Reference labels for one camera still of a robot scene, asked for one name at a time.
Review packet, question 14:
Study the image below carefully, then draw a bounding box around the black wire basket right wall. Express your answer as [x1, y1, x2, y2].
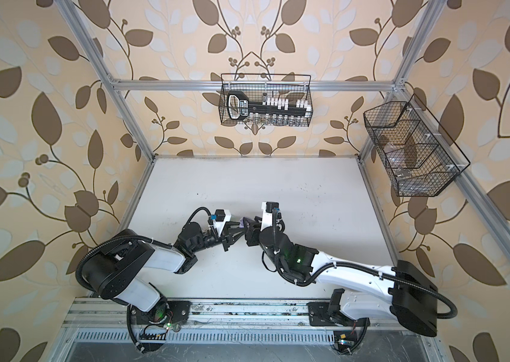
[363, 94, 471, 197]

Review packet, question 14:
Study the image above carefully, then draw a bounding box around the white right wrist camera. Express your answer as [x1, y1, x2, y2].
[261, 202, 280, 230]

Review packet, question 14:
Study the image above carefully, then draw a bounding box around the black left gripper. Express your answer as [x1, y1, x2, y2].
[189, 221, 246, 256]

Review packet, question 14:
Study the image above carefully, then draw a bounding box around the black socket holder tool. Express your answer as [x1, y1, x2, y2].
[223, 90, 313, 121]

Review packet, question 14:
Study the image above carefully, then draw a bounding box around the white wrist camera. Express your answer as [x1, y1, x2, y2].
[208, 209, 232, 236]
[261, 202, 280, 230]

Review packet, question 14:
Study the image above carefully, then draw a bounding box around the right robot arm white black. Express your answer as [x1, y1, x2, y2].
[240, 218, 458, 337]

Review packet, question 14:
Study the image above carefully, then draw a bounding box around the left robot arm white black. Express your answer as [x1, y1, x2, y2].
[75, 207, 245, 312]

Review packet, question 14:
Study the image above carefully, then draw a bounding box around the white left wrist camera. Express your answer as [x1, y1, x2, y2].
[208, 209, 232, 236]

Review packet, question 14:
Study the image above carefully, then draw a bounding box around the black wire basket wall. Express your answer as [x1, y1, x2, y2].
[363, 94, 471, 197]
[218, 72, 314, 128]

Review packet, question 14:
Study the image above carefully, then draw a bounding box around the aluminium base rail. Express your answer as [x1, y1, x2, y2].
[62, 297, 437, 345]

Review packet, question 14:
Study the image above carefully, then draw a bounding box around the black wire basket back wall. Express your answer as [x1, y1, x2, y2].
[218, 72, 314, 128]

